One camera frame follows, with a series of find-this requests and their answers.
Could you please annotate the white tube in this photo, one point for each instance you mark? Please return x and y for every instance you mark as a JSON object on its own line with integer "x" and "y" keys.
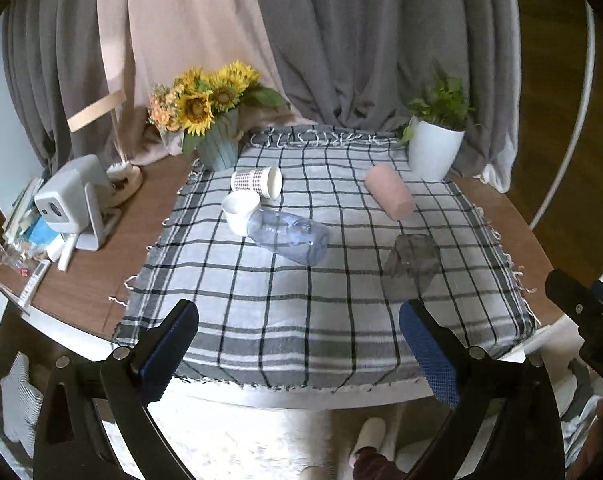
{"x": 66, "y": 255}

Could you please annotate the beige curtain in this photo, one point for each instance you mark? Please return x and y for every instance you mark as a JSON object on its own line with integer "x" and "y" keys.
{"x": 181, "y": 20}

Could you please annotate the white cup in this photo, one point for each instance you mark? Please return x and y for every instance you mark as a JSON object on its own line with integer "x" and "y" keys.
{"x": 239, "y": 212}

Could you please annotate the clear grey cup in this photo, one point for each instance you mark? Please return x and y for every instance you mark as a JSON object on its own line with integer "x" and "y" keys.
{"x": 411, "y": 265}

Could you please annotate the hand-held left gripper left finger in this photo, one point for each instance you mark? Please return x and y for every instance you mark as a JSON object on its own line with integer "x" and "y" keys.
{"x": 164, "y": 355}

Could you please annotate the patterned paper cup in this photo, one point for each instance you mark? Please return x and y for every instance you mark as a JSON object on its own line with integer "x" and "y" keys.
{"x": 254, "y": 180}

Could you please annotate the teal ribbed vase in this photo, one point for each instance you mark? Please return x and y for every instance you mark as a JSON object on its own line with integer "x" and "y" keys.
{"x": 219, "y": 147}

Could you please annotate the green potted plant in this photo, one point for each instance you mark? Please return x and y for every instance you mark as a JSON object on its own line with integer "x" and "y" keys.
{"x": 444, "y": 102}

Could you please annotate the white plant pot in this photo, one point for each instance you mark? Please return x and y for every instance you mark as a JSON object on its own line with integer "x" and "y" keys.
{"x": 434, "y": 152}

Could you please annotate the sunflower bouquet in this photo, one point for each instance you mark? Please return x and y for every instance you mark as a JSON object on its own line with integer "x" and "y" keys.
{"x": 201, "y": 105}

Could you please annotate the white slipper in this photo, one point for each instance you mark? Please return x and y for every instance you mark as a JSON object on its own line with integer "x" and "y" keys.
{"x": 369, "y": 437}

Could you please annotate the clear blue plastic cup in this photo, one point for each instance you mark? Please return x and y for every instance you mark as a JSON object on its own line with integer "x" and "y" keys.
{"x": 289, "y": 237}

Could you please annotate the pink cup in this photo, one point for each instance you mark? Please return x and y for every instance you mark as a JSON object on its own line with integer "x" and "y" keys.
{"x": 389, "y": 192}

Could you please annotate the white remote control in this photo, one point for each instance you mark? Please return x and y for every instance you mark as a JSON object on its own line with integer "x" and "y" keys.
{"x": 35, "y": 282}

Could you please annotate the grey checked tablecloth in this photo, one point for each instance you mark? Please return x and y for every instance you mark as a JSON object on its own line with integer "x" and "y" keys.
{"x": 291, "y": 310}

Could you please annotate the grey curtain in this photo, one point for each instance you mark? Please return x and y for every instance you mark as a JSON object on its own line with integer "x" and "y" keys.
{"x": 381, "y": 45}
{"x": 56, "y": 70}

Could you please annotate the blue packet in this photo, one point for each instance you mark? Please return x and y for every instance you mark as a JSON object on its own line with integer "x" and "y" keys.
{"x": 41, "y": 230}

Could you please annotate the white desk lamp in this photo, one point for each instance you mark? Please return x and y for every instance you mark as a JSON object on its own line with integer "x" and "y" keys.
{"x": 94, "y": 110}

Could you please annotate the white camera device on stand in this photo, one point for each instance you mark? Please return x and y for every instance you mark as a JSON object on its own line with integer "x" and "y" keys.
{"x": 74, "y": 195}

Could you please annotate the white star cushion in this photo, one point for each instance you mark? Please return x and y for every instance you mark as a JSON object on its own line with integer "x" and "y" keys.
{"x": 21, "y": 400}

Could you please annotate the white hoop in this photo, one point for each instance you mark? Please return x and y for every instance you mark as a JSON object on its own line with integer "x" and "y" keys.
{"x": 584, "y": 85}

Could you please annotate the white fluffy rug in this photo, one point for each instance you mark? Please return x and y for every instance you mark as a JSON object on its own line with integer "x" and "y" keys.
{"x": 241, "y": 440}

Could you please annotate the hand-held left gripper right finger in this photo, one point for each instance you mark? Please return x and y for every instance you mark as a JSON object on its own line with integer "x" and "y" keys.
{"x": 434, "y": 360}

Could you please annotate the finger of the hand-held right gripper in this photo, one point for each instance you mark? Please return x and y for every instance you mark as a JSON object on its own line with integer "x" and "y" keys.
{"x": 571, "y": 300}

